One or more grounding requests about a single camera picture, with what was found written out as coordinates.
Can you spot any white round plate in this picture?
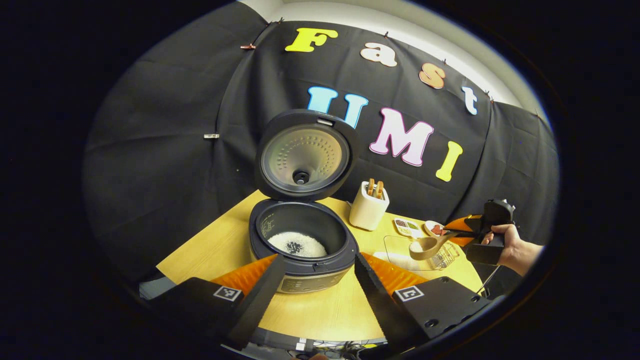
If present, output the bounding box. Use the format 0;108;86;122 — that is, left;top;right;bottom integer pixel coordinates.
424;220;453;239

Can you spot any black backdrop cloth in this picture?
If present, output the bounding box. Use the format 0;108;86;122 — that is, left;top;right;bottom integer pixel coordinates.
82;2;560;281

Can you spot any white rice heap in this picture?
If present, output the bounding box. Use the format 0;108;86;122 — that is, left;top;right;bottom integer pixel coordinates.
267;231;328;259

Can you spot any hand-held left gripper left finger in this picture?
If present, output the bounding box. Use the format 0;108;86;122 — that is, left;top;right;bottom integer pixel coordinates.
146;253;287;352

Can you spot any white divided bean dish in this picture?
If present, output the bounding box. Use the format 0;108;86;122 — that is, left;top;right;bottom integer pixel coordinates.
393;218;424;239

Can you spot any white toaster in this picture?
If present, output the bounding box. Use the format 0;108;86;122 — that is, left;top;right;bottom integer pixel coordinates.
349;180;390;231

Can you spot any wooden spoon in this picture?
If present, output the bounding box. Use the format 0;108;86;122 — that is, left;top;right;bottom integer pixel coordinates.
409;231;465;261

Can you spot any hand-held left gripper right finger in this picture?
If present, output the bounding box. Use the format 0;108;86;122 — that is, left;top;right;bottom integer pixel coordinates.
354;251;492;353

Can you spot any dark rice cooker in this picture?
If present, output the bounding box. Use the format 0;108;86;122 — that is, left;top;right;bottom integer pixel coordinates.
248;109;360;293

